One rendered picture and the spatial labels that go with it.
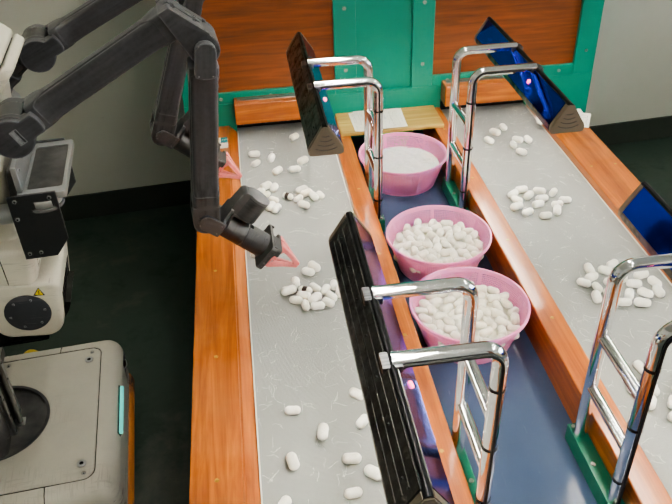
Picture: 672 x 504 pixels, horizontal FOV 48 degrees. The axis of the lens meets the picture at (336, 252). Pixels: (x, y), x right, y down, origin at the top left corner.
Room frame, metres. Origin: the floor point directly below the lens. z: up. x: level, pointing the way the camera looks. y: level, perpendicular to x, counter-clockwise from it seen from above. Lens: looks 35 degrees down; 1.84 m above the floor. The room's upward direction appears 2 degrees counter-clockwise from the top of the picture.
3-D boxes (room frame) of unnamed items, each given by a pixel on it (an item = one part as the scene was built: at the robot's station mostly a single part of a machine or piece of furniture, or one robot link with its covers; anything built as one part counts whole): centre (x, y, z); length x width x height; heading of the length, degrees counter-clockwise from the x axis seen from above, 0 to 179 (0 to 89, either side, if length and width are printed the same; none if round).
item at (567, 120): (1.87, -0.51, 1.08); 0.62 x 0.08 x 0.07; 6
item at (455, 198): (1.85, -0.43, 0.90); 0.20 x 0.19 x 0.45; 6
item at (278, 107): (2.23, 0.16, 0.83); 0.30 x 0.06 x 0.07; 96
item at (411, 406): (0.84, -0.06, 1.08); 0.62 x 0.08 x 0.07; 6
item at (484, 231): (1.57, -0.26, 0.72); 0.27 x 0.27 x 0.10
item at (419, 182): (2.00, -0.21, 0.72); 0.27 x 0.27 x 0.10
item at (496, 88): (2.31, -0.52, 0.83); 0.30 x 0.06 x 0.07; 96
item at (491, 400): (0.84, -0.14, 0.90); 0.20 x 0.19 x 0.45; 6
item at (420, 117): (2.22, -0.19, 0.77); 0.33 x 0.15 x 0.01; 96
